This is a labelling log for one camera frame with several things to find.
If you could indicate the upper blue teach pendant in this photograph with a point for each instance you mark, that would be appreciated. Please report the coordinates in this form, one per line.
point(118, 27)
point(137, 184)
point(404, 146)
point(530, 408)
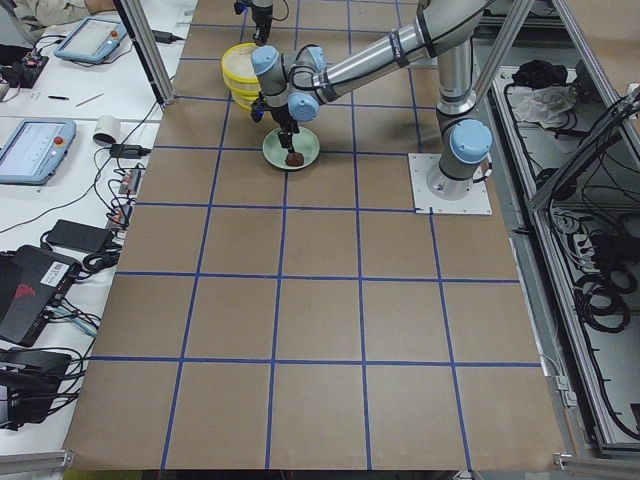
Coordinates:
point(92, 41)

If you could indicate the black laptop charger brick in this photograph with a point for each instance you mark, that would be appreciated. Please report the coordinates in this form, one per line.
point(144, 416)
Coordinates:
point(79, 237)

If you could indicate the yellow steamer lower layers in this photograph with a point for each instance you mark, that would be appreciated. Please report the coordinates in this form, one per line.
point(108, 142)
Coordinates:
point(244, 94)

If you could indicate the brown chocolate bun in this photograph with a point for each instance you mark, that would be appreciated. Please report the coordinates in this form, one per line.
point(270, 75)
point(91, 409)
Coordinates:
point(294, 159)

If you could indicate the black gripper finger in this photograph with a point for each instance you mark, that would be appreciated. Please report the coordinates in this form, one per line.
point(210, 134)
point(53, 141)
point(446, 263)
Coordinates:
point(286, 139)

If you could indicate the white tape roll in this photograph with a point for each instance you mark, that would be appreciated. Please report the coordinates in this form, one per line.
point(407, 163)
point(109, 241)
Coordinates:
point(107, 131)

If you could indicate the black power adapter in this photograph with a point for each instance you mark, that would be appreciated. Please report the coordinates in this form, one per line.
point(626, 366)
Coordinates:
point(128, 151)

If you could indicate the white steamer liner cloth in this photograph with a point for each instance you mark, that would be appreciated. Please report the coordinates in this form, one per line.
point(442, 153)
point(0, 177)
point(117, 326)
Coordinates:
point(238, 61)

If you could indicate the wooden stick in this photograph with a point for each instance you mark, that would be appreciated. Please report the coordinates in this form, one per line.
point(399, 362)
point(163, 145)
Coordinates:
point(90, 99)

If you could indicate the black red mini computer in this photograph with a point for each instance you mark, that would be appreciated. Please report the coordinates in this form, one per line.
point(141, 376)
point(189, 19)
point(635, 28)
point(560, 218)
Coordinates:
point(32, 279)

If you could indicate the aluminium frame post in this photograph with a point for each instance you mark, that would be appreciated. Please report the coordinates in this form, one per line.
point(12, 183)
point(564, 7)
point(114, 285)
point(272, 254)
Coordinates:
point(137, 26)

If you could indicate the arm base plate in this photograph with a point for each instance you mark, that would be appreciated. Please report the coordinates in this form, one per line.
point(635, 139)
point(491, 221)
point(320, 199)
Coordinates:
point(424, 62)
point(434, 193)

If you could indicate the lower blue teach pendant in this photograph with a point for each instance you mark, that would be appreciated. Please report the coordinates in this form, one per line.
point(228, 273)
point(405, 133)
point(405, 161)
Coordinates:
point(35, 149)

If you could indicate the yellow steamer top layer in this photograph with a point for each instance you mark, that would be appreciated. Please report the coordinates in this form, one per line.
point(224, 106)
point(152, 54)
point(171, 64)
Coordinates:
point(232, 77)

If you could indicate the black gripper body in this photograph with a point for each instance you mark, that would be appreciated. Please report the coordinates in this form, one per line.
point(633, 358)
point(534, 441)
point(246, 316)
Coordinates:
point(282, 118)

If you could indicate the blue teach pendant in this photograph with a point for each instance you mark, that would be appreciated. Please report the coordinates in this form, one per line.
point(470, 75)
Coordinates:
point(35, 149)
point(92, 41)

